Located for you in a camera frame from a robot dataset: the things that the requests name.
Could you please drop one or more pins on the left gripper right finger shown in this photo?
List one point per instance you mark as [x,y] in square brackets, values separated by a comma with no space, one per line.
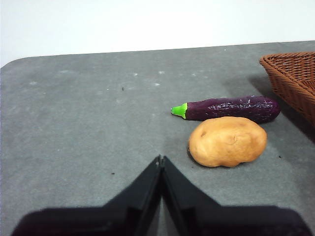
[209,221]

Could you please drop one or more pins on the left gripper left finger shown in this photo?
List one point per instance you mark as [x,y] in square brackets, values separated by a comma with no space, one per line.
[110,218]

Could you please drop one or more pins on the tan toy potato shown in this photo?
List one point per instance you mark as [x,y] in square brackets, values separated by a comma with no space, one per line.
[227,142]

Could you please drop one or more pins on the purple toy eggplant green stem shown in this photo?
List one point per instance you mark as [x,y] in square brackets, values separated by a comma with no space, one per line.
[231,109]

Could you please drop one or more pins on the brown woven wicker basket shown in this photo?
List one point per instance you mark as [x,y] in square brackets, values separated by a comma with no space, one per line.
[295,78]

